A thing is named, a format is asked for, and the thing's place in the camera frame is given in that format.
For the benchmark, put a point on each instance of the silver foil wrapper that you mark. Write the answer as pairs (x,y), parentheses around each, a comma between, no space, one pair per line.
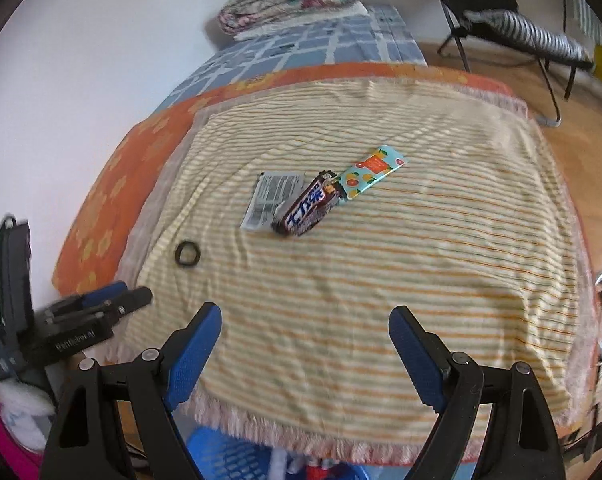
(266,200)

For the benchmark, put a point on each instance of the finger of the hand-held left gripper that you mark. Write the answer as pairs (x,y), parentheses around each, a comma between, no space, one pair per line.
(131,301)
(106,292)

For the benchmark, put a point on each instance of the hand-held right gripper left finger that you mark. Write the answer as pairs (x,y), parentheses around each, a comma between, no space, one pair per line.
(193,355)

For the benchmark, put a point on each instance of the green striped towel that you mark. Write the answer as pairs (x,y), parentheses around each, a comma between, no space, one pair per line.
(587,15)

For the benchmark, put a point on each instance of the striped garment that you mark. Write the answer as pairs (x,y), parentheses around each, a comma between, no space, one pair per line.
(531,32)

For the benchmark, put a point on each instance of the blue plastic basket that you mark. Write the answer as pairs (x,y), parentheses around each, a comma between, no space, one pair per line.
(231,460)

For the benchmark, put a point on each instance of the blue plaid bed sheet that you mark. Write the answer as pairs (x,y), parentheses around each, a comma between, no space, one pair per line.
(301,45)

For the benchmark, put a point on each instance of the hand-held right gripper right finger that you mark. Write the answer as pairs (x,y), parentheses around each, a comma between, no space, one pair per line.
(416,355)

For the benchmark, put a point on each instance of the teal fruit print wrapper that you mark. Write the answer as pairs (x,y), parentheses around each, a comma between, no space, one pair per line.
(376,167)

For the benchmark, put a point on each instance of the brown chocolate bar wrapper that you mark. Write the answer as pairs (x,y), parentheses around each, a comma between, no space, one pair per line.
(306,205)

